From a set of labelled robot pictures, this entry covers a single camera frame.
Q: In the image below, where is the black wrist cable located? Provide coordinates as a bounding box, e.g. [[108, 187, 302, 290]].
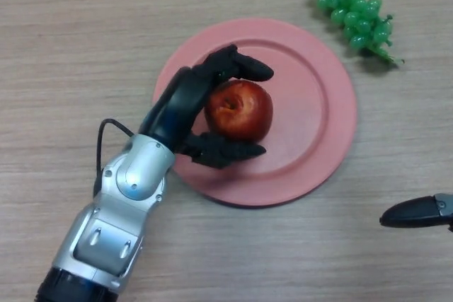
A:
[[93, 118, 135, 197]]

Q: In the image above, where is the red apple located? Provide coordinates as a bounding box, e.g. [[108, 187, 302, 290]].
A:
[[204, 80, 274, 142]]

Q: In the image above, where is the green grape bunch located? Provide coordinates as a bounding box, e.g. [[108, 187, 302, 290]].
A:
[[311, 0, 405, 66]]

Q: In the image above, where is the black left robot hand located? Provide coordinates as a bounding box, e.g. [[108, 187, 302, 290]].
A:
[[138, 44, 275, 170]]

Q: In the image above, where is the pink round plate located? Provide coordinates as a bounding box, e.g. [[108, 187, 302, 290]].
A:
[[152, 17, 357, 207]]

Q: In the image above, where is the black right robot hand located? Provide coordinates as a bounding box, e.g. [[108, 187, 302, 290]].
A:
[[379, 193, 453, 233]]

